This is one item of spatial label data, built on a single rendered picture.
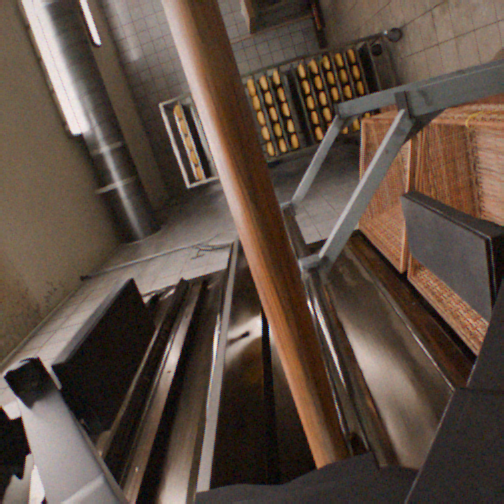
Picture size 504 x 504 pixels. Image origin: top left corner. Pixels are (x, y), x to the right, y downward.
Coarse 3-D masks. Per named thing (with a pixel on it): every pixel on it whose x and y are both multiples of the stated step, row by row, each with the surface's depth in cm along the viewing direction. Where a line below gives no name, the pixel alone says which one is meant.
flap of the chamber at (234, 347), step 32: (256, 288) 159; (224, 320) 106; (256, 320) 133; (224, 352) 90; (256, 352) 114; (224, 384) 80; (256, 384) 99; (224, 416) 72; (256, 416) 88; (224, 448) 66; (256, 448) 79; (224, 480) 60; (256, 480) 71
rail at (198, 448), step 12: (228, 264) 150; (228, 276) 137; (216, 324) 106; (216, 336) 99; (216, 348) 94; (204, 396) 78; (204, 408) 74; (204, 420) 70; (204, 432) 67; (192, 468) 60; (192, 480) 58; (192, 492) 55
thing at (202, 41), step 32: (192, 0) 19; (192, 32) 19; (224, 32) 20; (192, 64) 20; (224, 64) 20; (224, 96) 21; (224, 128) 21; (256, 128) 22; (224, 160) 22; (256, 160) 22; (256, 192) 22; (256, 224) 23; (256, 256) 24; (288, 256) 24; (288, 288) 24; (288, 320) 25; (288, 352) 26; (320, 352) 27; (320, 384) 27; (320, 416) 28; (320, 448) 29
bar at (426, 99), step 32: (480, 64) 95; (384, 96) 98; (416, 96) 54; (448, 96) 54; (480, 96) 53; (416, 128) 57; (320, 160) 105; (384, 160) 58; (288, 224) 91; (352, 224) 61; (320, 256) 63; (320, 288) 55; (320, 320) 47; (352, 384) 35; (352, 416) 31; (352, 448) 29; (384, 448) 27
